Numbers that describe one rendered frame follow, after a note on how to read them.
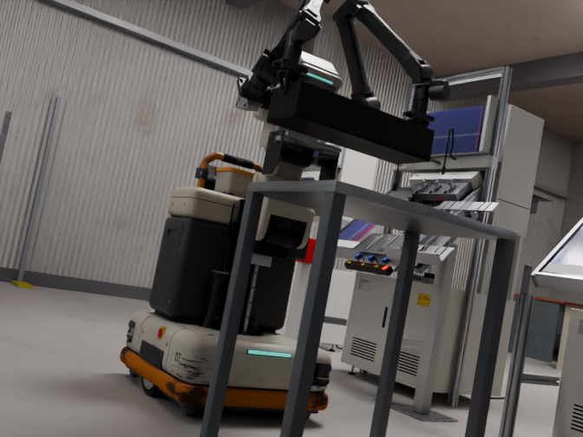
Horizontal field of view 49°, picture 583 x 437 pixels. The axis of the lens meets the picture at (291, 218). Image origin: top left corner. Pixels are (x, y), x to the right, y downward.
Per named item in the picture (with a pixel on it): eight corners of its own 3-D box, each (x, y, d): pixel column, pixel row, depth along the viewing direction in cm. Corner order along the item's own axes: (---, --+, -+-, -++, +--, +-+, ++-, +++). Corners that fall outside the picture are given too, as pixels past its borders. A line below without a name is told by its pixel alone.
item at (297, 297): (281, 359, 400) (304, 236, 406) (261, 350, 420) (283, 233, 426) (311, 361, 413) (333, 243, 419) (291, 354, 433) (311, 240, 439)
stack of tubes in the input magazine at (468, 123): (476, 152, 357) (484, 105, 359) (410, 155, 399) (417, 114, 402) (490, 157, 364) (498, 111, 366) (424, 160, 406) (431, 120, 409)
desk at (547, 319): (612, 370, 890) (619, 313, 896) (551, 363, 805) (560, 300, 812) (560, 357, 954) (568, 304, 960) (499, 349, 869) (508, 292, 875)
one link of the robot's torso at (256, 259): (228, 259, 254) (240, 198, 256) (287, 270, 270) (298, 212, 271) (262, 265, 232) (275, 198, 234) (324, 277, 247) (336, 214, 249)
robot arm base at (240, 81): (263, 89, 242) (236, 79, 236) (274, 74, 237) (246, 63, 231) (267, 105, 237) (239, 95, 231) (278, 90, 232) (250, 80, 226)
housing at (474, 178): (479, 199, 358) (471, 178, 353) (416, 198, 399) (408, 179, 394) (488, 192, 362) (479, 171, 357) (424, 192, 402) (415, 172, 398)
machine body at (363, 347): (421, 402, 336) (440, 285, 340) (337, 371, 394) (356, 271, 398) (499, 407, 372) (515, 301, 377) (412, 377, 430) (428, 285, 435)
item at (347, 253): (402, 267, 327) (397, 256, 325) (324, 256, 382) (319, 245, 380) (404, 265, 328) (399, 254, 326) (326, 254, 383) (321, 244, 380)
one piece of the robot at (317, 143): (254, 173, 239) (265, 117, 240) (313, 190, 254) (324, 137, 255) (276, 172, 225) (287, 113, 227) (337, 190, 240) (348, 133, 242)
